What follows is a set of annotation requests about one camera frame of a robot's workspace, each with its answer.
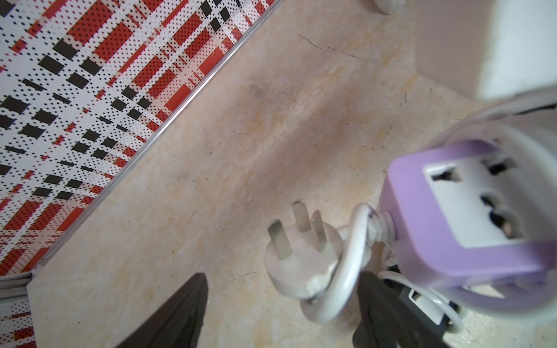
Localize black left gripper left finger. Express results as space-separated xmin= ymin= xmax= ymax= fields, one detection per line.
xmin=118 ymin=273 xmax=208 ymax=348

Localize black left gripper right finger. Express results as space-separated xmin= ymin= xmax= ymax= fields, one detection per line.
xmin=352 ymin=272 xmax=449 ymax=347

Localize white power strip cord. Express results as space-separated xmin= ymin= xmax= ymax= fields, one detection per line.
xmin=263 ymin=93 xmax=557 ymax=334

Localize purple power strip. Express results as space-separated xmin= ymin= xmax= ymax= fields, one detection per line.
xmin=379 ymin=141 xmax=556 ymax=321

